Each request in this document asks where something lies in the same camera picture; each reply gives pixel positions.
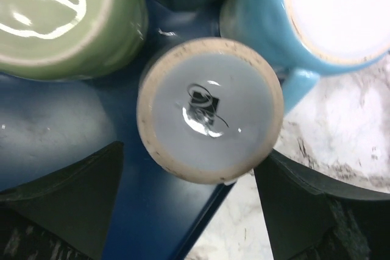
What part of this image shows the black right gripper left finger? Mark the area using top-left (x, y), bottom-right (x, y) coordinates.
top-left (1, 141), bottom-right (124, 259)

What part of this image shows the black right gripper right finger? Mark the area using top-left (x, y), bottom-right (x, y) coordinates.
top-left (254, 150), bottom-right (389, 259)

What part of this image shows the blue mug white base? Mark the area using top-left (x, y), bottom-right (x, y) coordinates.
top-left (219, 0), bottom-right (389, 111)

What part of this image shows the light green mug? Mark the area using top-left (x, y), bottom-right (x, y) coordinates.
top-left (1, 0), bottom-right (148, 80)

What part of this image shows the dark blue tray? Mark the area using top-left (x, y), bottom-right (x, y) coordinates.
top-left (1, 0), bottom-right (229, 259)

